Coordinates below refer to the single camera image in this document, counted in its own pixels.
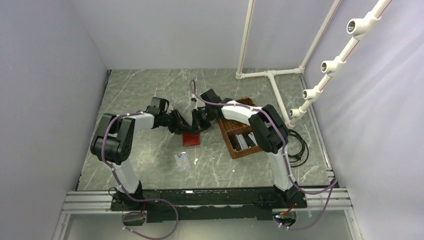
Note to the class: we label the brown woven basket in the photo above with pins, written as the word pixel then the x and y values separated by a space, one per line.
pixel 230 129

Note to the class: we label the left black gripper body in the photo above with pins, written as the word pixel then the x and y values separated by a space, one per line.
pixel 169 120

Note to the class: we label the white card stack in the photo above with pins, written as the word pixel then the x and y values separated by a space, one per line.
pixel 240 142

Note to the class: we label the red leather card holder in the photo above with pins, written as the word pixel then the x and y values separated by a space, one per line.
pixel 189 140

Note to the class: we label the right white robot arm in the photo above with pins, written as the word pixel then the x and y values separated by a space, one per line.
pixel 269 130

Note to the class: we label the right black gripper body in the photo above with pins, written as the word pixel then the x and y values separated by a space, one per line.
pixel 210 116

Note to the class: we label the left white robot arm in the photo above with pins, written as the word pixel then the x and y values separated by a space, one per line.
pixel 113 139

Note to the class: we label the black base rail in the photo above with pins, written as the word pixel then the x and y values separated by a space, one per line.
pixel 161 205

